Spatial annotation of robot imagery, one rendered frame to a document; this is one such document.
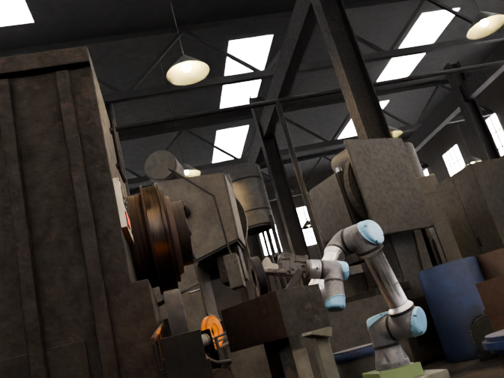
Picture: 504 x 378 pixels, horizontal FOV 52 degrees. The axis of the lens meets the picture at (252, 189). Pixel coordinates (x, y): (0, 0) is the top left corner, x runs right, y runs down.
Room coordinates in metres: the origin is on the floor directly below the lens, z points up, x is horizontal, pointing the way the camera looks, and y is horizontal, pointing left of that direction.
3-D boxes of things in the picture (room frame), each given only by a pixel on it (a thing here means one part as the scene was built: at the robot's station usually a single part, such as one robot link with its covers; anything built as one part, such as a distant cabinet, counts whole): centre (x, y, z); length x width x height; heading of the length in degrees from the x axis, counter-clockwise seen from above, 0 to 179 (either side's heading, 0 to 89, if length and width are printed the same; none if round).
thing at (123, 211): (1.77, 0.47, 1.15); 0.26 x 0.02 x 0.18; 12
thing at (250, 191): (11.17, 0.15, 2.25); 0.92 x 0.92 x 4.50
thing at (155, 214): (2.12, 0.43, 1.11); 0.47 x 0.06 x 0.47; 12
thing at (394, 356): (2.42, -0.40, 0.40); 0.15 x 0.15 x 0.10
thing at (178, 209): (2.14, 0.34, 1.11); 0.28 x 0.06 x 0.28; 12
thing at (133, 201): (2.11, 0.51, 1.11); 0.47 x 0.10 x 0.47; 12
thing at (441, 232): (9.38, -2.99, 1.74); 1.10 x 0.70 x 3.48; 2
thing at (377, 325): (2.42, -0.41, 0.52); 0.13 x 0.12 x 0.14; 49
